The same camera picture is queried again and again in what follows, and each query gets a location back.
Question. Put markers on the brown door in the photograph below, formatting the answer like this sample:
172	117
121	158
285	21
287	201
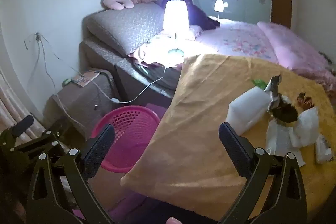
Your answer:
280	1

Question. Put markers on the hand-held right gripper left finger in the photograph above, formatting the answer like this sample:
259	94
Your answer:
97	151

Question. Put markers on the pink neck pillow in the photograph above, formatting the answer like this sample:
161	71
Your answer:
115	2

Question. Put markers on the dark wrapper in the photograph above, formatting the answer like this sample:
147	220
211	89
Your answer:
284	112

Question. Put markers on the golden patterned tablecloth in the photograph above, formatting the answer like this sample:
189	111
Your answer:
197	113

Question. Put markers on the grey patterned headboard cushion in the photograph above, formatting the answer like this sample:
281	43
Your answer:
126	24

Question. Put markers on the grey patterned nightstand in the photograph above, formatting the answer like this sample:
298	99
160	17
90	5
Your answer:
78	106

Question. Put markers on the small lit lamp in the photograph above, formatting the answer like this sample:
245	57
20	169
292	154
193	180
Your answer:
219	5

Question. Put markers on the brown crumpled wrapper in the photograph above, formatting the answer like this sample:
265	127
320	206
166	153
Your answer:
304	102

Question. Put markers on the floral bed sheet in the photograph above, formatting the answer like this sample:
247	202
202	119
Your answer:
236	37

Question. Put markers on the beige patterned curtain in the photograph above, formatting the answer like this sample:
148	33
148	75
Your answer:
13	103

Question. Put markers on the silver blister pack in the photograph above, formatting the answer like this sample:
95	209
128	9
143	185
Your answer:
323	149

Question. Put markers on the orange cover book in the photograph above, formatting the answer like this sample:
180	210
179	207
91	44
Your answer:
85	78

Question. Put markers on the small green object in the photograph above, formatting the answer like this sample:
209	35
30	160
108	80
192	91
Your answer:
67	81

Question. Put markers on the white plastic container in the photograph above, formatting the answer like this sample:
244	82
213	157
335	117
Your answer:
249	108

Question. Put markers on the grey patterned bed base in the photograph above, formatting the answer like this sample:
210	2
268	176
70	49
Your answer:
105	56

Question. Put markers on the silver foil wrapper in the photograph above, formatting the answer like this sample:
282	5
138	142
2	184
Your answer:
274	85

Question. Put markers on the dark purple cloth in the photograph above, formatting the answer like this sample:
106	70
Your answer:
199	16

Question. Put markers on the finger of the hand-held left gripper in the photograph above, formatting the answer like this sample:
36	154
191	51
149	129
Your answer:
51	136
23	123

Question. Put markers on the pink blanket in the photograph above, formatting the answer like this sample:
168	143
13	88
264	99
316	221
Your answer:
288	48

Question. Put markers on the pink plastic basket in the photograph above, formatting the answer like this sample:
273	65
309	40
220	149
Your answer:
126	121

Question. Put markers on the white wall socket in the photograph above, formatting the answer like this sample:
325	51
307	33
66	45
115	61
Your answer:
31	40

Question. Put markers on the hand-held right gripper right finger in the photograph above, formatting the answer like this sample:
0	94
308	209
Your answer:
236	151

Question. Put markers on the green wrapper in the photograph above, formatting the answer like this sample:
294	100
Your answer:
258	83

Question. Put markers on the lit white table lamp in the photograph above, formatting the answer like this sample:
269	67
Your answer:
175	14

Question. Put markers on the grey mattress cover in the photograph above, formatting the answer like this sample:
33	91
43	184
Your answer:
160	77

